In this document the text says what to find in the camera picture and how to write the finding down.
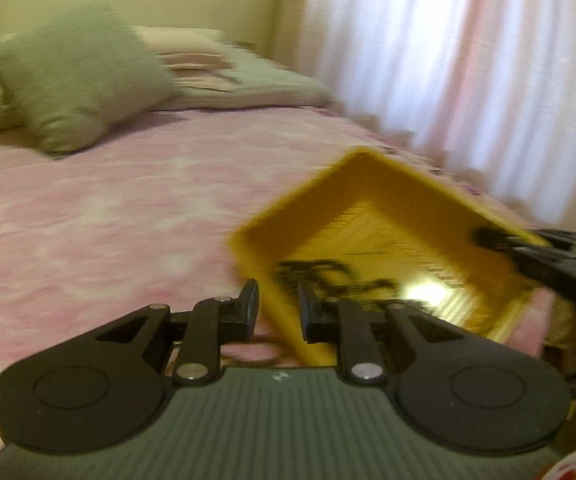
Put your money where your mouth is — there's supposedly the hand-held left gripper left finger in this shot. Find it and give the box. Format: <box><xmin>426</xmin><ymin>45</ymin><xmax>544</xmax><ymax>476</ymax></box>
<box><xmin>94</xmin><ymin>278</ymin><xmax>261</xmax><ymax>387</ymax></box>

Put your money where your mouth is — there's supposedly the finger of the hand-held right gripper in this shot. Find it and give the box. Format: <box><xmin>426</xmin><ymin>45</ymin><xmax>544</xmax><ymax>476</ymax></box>
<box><xmin>472</xmin><ymin>226</ymin><xmax>536</xmax><ymax>263</ymax></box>

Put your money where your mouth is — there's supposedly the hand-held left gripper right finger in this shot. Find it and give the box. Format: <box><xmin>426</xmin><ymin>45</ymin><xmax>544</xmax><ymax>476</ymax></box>
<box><xmin>298</xmin><ymin>280</ymin><xmax>464</xmax><ymax>387</ymax></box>

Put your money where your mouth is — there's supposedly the black cord necklace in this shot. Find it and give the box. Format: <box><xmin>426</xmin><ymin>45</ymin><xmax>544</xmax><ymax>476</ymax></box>
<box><xmin>272</xmin><ymin>258</ymin><xmax>366</xmax><ymax>307</ymax></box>

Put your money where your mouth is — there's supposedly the dark beaded necklace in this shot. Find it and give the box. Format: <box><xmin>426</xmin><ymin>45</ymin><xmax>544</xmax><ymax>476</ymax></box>
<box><xmin>360</xmin><ymin>279</ymin><xmax>426</xmax><ymax>312</ymax></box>

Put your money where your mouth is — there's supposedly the yellow plastic tray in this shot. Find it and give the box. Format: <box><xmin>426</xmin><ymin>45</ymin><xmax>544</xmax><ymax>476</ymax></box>
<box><xmin>228</xmin><ymin>146</ymin><xmax>554</xmax><ymax>367</ymax></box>

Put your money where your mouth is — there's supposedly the brown wooden furniture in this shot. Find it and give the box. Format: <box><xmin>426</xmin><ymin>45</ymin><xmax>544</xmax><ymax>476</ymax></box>
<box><xmin>542</xmin><ymin>302</ymin><xmax>576</xmax><ymax>363</ymax></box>

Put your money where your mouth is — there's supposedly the pink floral blanket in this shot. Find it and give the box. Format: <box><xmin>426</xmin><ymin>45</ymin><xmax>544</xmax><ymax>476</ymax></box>
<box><xmin>0</xmin><ymin>102</ymin><xmax>558</xmax><ymax>453</ymax></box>

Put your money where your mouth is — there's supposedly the white pink sheer curtain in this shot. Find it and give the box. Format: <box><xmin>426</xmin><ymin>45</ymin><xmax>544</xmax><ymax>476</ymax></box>
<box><xmin>295</xmin><ymin>0</ymin><xmax>576</xmax><ymax>235</ymax></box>

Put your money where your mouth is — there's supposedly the stack of flat pillows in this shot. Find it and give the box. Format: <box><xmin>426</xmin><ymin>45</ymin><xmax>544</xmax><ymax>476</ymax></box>
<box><xmin>165</xmin><ymin>42</ymin><xmax>335</xmax><ymax>112</ymax></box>

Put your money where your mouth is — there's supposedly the folded pink blanket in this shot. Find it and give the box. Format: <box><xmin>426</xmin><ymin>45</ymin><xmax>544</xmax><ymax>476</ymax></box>
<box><xmin>135</xmin><ymin>26</ymin><xmax>243</xmax><ymax>87</ymax></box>

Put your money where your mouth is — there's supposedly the green textured pillow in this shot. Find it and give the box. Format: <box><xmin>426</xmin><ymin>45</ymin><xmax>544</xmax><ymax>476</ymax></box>
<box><xmin>0</xmin><ymin>4</ymin><xmax>183</xmax><ymax>157</ymax></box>

